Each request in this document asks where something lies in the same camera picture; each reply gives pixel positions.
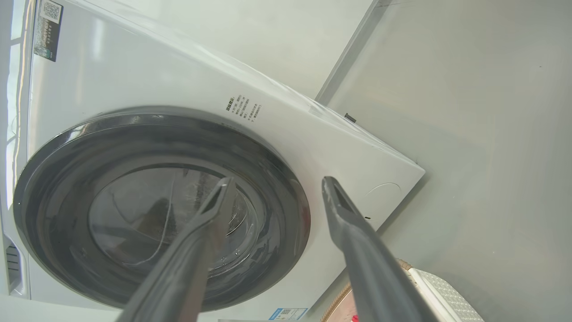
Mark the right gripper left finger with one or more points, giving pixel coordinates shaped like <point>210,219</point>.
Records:
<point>178,264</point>

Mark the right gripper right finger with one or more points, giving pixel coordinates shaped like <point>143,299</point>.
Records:
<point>371,264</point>

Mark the white perforated laundry basket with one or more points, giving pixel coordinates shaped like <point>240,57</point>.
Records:
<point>447,295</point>

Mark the round white filter cover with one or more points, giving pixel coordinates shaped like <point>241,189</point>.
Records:
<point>382,199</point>

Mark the blue energy label sticker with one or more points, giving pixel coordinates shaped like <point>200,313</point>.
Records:
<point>288,314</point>

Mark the dark round washing machine door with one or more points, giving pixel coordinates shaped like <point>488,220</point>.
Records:
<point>58,188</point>

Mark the white front-load washing machine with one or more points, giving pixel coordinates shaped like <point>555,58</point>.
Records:
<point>134,67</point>

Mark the white partition panel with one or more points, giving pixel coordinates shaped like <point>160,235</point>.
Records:
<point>268,36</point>

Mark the black QR code sticker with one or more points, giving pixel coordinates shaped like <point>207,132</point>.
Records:
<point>47,36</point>

